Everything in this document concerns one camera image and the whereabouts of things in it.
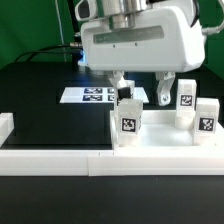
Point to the white square tabletop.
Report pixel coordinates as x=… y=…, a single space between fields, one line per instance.
x=158 y=131

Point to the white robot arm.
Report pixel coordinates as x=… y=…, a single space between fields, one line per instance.
x=120 y=14

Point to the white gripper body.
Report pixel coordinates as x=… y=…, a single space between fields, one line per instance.
x=161 y=41

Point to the white sheet with tags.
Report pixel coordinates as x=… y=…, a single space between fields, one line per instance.
x=88 y=95

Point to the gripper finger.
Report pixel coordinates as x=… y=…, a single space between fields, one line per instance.
x=117 y=79
x=165 y=82

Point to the white U-shaped fence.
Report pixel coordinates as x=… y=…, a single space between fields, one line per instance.
x=155 y=161

